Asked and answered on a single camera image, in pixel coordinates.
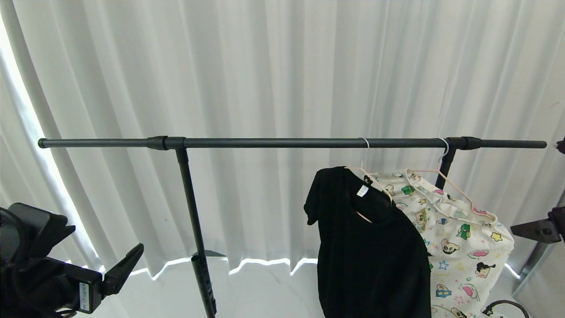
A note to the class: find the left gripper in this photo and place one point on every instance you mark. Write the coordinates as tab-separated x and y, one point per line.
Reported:
70	287

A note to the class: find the pink clothes hanger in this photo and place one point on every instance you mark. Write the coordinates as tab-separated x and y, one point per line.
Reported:
454	187
375	181

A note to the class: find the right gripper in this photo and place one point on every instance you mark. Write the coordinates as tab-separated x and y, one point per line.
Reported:
558	223

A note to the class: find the cream printed garment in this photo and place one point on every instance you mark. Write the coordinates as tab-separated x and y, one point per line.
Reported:
468	256

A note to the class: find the black short-sleeved shirt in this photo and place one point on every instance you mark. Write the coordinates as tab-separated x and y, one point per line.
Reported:
371	265

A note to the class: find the black clothes rack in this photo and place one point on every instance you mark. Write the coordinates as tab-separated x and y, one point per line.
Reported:
265	142

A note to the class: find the white curtain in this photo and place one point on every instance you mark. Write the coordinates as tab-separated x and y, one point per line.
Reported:
265	66

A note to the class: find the white laundry basket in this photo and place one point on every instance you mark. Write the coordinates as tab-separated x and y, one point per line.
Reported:
504	302

